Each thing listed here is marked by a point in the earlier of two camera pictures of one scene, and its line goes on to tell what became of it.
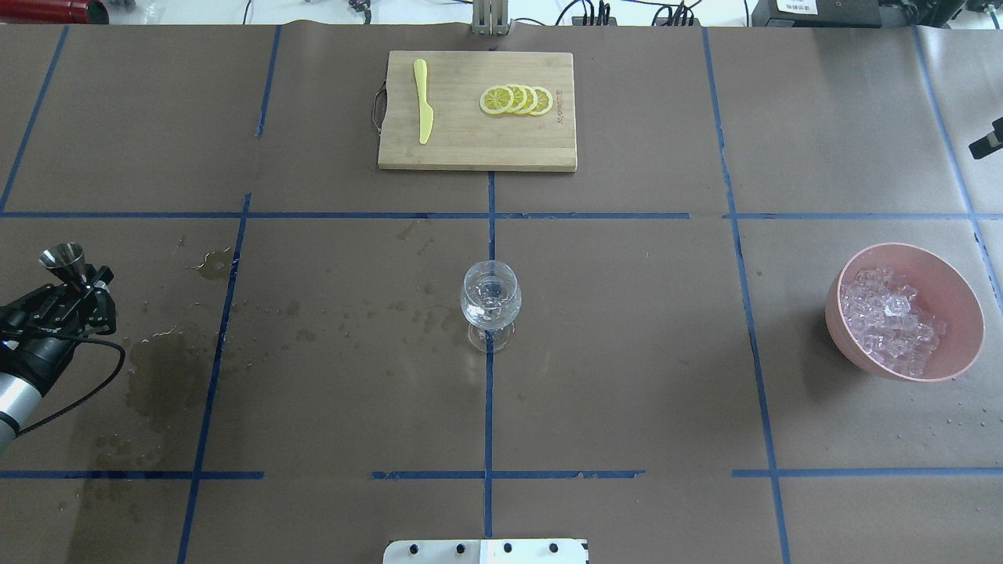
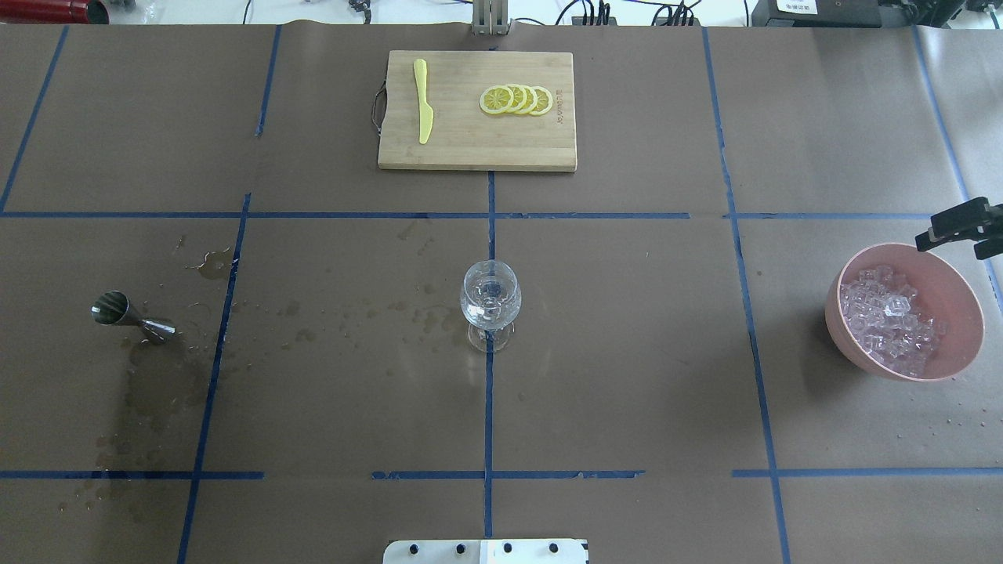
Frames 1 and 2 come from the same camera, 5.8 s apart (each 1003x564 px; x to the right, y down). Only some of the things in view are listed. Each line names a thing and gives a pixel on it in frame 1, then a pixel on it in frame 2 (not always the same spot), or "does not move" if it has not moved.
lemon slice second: x=531 y=102 does not move
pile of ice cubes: x=876 y=305 does not move
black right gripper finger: x=990 y=142 -> x=964 y=222
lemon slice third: x=519 y=97 does not move
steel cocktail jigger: x=66 y=260 -> x=111 y=308
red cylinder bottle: x=87 y=12 does not move
